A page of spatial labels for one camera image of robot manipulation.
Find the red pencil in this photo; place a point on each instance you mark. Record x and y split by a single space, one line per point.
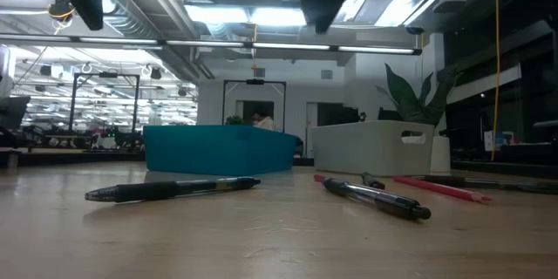
440 188
319 178

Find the black pen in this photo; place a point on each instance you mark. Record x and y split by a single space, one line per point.
501 184
144 191
372 181
383 200

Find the white ceiling fixture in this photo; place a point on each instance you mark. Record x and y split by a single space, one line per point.
449 5

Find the long ceiling light bar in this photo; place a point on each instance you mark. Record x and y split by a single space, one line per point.
209 43

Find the green snake plant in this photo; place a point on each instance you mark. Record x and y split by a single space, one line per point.
412 104

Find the dark monitor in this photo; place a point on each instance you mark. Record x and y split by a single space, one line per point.
13 113

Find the person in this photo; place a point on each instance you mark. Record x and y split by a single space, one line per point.
264 123

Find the small green plant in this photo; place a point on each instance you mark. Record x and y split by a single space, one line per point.
234 120

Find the white plastic bin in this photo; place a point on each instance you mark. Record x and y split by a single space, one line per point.
362 148

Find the blue plastic bin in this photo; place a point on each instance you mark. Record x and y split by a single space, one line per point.
218 150

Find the white plant pot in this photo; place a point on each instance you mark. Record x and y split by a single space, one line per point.
441 154

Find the white sign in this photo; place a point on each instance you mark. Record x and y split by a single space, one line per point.
489 141

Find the corrugated silver air duct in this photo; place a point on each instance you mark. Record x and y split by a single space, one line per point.
131 24

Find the grey wall vent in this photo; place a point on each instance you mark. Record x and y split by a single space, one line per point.
259 72
326 74

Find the black gantry frame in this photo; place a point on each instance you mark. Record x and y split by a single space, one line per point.
255 81
106 74

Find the black security camera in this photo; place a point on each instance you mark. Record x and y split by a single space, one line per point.
415 30

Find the black aluminium table frame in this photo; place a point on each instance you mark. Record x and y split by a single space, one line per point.
78 159

